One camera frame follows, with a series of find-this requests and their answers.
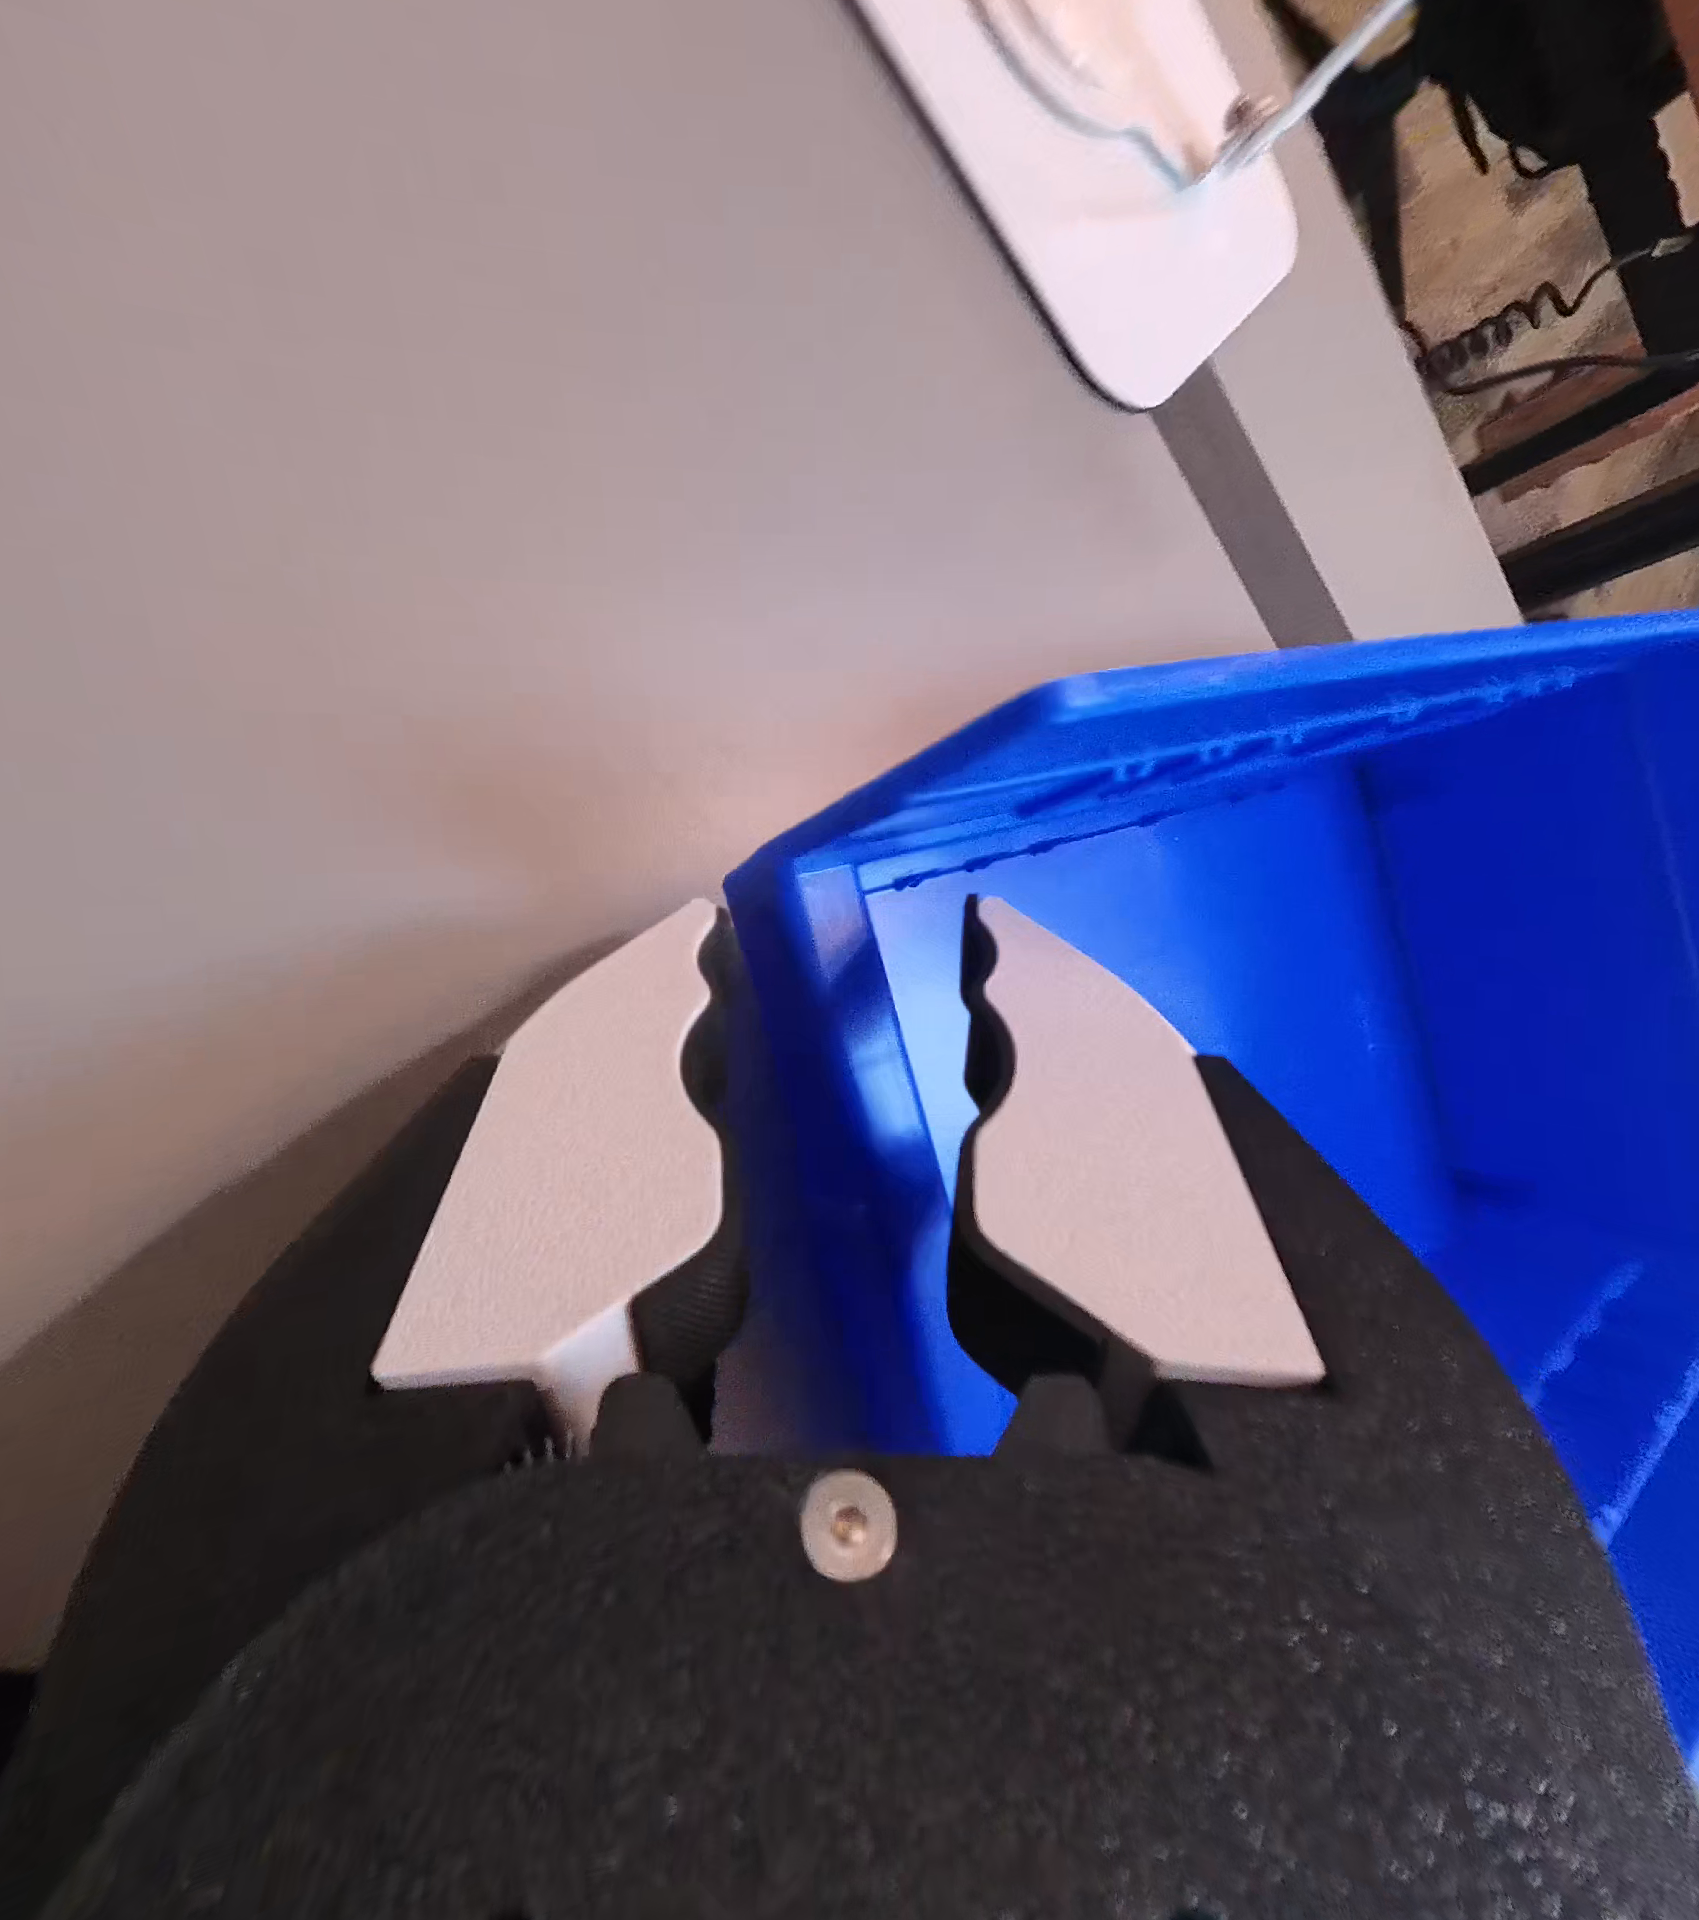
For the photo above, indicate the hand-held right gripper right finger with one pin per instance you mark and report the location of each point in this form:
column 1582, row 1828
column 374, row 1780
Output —
column 1134, row 1184

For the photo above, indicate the blue plastic bin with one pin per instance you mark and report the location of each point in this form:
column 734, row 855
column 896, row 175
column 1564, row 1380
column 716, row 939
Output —
column 1540, row 974

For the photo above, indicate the white tablet stand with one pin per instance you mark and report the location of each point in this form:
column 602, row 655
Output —
column 1150, row 254

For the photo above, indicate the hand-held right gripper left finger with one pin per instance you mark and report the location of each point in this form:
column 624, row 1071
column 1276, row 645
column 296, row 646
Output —
column 564, row 1184

